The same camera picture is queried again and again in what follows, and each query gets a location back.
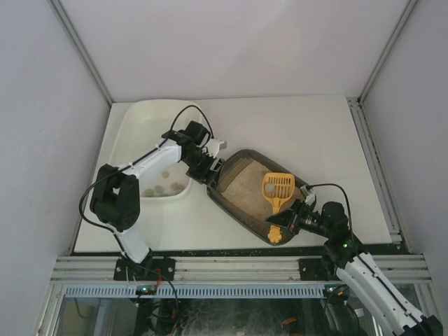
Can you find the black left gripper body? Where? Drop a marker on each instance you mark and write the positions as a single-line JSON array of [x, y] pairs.
[[210, 169]]

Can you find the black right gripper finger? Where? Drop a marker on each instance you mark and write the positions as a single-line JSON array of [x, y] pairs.
[[301, 206], [284, 219]]

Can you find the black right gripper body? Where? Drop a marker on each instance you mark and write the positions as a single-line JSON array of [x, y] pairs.
[[295, 215]]

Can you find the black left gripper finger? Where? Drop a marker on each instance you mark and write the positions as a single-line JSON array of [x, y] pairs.
[[217, 166], [208, 179]]

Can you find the yellow litter scoop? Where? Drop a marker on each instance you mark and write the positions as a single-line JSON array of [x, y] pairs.
[[284, 188]]

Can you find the dark brown litter box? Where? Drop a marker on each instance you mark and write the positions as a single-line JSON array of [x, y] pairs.
[[239, 193]]

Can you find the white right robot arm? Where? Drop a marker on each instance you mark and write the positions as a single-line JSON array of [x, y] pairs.
[[346, 258]]

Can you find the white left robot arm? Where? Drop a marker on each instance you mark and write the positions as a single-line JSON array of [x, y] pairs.
[[117, 191]]

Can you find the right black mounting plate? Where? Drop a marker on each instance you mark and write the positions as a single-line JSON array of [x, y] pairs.
[[316, 269]]

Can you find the black mounting plate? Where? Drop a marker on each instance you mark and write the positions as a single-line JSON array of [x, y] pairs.
[[316, 269], [151, 269]]

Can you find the white plastic bin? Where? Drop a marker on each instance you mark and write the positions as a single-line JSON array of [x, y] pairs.
[[140, 131]]

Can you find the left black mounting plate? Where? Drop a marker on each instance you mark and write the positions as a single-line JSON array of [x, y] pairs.
[[151, 269]]

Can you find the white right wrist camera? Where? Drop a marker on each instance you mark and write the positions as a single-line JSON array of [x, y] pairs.
[[309, 194]]

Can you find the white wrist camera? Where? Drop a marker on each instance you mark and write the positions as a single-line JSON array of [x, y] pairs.
[[309, 194], [214, 146]]

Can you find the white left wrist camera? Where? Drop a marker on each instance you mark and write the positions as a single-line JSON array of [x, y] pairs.
[[214, 146]]

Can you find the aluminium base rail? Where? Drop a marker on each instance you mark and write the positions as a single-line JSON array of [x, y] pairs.
[[399, 269]]

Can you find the right side aluminium rail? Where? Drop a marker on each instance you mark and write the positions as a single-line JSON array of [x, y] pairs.
[[377, 172]]

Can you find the grey slotted cable duct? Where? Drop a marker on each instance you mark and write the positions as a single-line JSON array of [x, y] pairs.
[[211, 291]]

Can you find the left aluminium frame post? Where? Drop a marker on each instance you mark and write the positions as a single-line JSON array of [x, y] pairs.
[[79, 46]]

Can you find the aluminium frame post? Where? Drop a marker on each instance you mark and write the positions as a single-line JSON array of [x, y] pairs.
[[79, 46], [388, 48]]

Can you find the right aluminium frame post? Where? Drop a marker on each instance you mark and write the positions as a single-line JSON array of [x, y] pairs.
[[388, 48]]

